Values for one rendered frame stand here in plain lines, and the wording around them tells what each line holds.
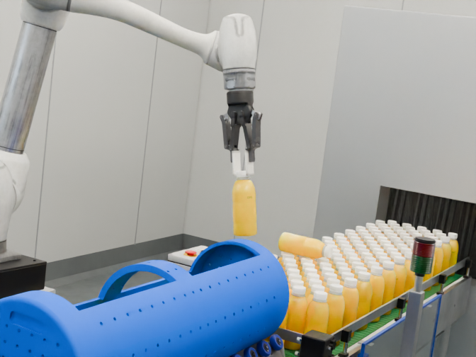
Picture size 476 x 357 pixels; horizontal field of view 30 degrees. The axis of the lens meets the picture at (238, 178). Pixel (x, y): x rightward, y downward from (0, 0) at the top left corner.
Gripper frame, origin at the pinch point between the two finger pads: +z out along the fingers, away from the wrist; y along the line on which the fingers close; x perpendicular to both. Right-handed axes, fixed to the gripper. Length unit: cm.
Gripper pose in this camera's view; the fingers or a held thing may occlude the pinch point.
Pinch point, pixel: (242, 163)
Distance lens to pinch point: 248.2
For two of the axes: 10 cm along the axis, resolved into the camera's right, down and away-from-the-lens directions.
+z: 0.4, 10.0, 0.2
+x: 6.0, -0.4, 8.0
